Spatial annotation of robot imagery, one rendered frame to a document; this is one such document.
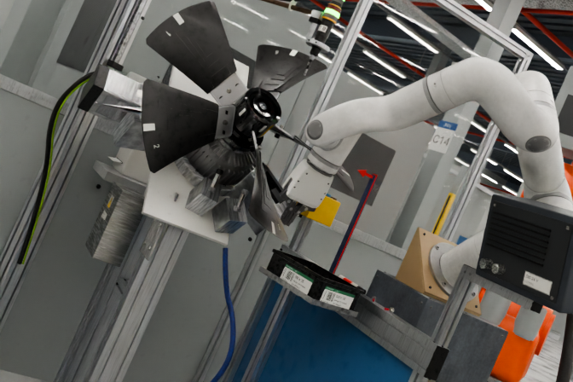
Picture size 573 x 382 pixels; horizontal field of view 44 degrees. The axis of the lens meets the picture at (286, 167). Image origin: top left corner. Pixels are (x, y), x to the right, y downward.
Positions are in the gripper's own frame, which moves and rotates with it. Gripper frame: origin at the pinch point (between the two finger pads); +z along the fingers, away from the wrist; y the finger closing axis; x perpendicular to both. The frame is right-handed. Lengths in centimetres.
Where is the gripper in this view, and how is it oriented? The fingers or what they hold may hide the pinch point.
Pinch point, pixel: (288, 217)
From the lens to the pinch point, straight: 179.3
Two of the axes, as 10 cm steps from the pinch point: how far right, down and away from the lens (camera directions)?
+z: -5.1, 8.2, 2.5
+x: 2.6, 4.2, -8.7
